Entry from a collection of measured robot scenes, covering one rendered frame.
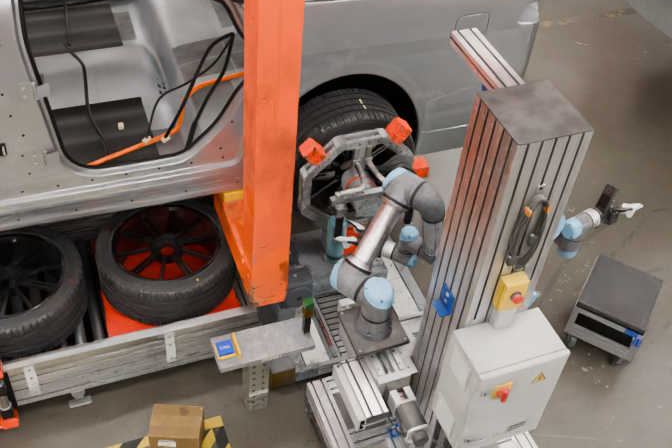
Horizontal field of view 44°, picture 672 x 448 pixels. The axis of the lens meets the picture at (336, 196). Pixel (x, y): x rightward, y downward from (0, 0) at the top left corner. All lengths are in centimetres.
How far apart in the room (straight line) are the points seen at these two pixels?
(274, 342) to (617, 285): 179
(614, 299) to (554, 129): 209
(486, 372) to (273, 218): 109
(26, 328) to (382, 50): 194
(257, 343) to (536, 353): 135
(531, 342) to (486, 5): 160
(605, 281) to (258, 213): 195
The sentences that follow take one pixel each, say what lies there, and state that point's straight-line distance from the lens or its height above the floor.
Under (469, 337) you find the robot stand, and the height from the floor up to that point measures 123.
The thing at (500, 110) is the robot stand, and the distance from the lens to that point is 243.
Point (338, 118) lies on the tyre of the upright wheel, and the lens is 369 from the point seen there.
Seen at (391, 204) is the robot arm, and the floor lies 126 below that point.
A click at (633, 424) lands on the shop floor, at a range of 441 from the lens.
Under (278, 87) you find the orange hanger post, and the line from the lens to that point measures 294.
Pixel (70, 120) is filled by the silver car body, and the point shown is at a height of 80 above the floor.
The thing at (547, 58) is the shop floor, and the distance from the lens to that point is 659.
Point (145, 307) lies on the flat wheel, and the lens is 393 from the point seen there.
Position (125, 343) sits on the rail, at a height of 38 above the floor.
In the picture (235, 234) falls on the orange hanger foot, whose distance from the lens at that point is 382.
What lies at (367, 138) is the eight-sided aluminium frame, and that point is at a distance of 368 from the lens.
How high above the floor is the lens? 344
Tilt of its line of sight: 43 degrees down
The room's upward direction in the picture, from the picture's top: 6 degrees clockwise
